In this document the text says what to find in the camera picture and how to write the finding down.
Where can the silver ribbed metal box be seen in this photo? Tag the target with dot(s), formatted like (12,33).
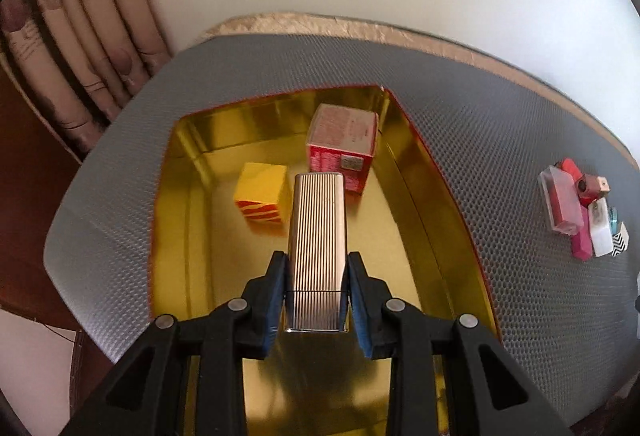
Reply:
(316,236)

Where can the small blue item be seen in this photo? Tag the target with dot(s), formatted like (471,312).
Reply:
(614,216)

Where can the beige patterned tablecloth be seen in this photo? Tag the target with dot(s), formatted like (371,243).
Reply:
(350,24)

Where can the brown wooden door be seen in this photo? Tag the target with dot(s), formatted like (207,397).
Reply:
(30,176)

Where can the clear case with pink insert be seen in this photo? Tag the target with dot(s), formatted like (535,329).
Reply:
(562,201)

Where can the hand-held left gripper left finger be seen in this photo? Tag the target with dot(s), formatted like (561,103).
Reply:
(276,311)

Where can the small copper box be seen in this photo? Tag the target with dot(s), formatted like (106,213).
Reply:
(592,188)

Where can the pink box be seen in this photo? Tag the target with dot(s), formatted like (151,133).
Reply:
(581,243)

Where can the red tin with gold interior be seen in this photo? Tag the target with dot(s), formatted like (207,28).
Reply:
(215,226)

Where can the red printed carton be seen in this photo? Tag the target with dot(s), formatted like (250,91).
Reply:
(345,135)

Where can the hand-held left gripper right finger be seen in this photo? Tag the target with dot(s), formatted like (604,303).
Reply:
(356,311)

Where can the black white chevron box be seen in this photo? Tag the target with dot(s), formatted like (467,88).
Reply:
(620,242)

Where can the beige leaf-print curtain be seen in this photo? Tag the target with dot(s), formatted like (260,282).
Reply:
(80,15)

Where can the yellow box with red stripes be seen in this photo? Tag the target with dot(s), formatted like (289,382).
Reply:
(262,193)

